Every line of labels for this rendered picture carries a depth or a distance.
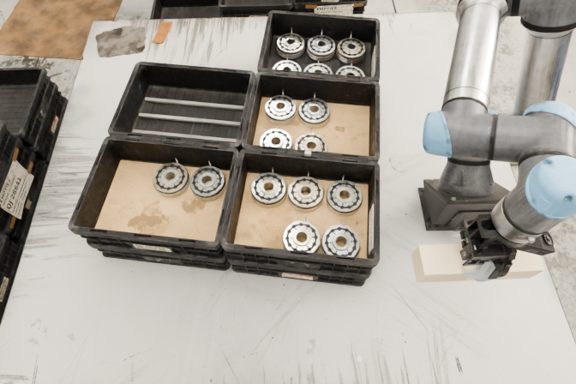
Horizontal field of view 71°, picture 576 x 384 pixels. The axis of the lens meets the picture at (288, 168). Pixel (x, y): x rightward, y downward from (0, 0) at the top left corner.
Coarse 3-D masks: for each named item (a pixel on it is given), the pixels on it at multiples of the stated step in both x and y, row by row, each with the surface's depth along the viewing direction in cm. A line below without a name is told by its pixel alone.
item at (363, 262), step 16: (240, 160) 113; (320, 160) 114; (336, 160) 113; (352, 160) 113; (368, 160) 113; (224, 240) 102; (272, 256) 102; (288, 256) 100; (304, 256) 99; (320, 256) 99; (336, 256) 99
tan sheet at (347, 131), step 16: (336, 112) 135; (352, 112) 135; (368, 112) 135; (256, 128) 131; (272, 128) 131; (288, 128) 131; (304, 128) 131; (320, 128) 131; (336, 128) 131; (352, 128) 131; (368, 128) 131; (256, 144) 128; (336, 144) 128; (352, 144) 128; (368, 144) 128
